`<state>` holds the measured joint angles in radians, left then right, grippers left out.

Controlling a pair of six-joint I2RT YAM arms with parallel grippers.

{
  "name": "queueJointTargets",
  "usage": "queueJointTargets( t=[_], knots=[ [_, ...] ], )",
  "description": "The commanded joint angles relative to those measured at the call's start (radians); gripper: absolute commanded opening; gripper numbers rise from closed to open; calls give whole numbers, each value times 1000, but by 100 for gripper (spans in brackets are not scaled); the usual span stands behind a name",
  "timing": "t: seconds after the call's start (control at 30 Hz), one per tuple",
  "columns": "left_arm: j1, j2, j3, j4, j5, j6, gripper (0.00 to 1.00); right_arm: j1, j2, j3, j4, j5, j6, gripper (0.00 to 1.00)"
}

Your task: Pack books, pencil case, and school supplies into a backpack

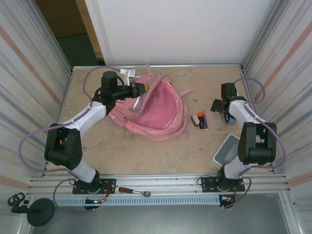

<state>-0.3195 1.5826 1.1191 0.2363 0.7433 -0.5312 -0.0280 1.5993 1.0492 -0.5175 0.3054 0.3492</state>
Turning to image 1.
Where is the pink backpack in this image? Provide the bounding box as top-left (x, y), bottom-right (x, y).
top-left (108, 63), bottom-right (195, 142)

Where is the black highlighter with orange cap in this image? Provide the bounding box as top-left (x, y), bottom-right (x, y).
top-left (197, 111), bottom-right (206, 130)

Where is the white rectangular tray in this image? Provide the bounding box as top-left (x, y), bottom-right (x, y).
top-left (212, 135), bottom-right (241, 169)

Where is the small circuit board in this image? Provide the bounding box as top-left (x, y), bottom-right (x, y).
top-left (84, 198), bottom-right (108, 211)
top-left (218, 195), bottom-right (236, 210)

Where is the black round-base stand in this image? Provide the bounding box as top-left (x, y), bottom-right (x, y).
top-left (7, 192), bottom-right (56, 226)

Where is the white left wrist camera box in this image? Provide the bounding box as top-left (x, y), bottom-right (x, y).
top-left (119, 68), bottom-right (137, 86)

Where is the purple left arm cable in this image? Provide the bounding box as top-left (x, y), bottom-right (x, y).
top-left (19, 66), bottom-right (122, 214)

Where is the thin aluminium frame rail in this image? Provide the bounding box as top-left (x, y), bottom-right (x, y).
top-left (72, 63), bottom-right (244, 70)

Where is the white door frame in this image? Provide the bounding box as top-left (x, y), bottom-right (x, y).
top-left (84, 0), bottom-right (115, 66)

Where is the aluminium frame post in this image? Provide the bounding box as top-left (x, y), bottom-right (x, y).
top-left (23, 0), bottom-right (74, 74)
top-left (241, 0), bottom-right (290, 71)

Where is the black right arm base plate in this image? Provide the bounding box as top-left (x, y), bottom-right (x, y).
top-left (200, 176), bottom-right (244, 193)

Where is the wide aluminium frame rail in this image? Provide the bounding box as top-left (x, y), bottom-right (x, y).
top-left (25, 173), bottom-right (292, 195)

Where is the red-handled ratchet wrench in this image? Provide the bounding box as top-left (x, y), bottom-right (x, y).
top-left (118, 187), bottom-right (152, 197)

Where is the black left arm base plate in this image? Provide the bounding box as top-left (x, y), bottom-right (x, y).
top-left (73, 178), bottom-right (117, 195)

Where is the grey slotted cable duct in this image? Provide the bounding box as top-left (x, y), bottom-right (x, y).
top-left (55, 196), bottom-right (221, 205)

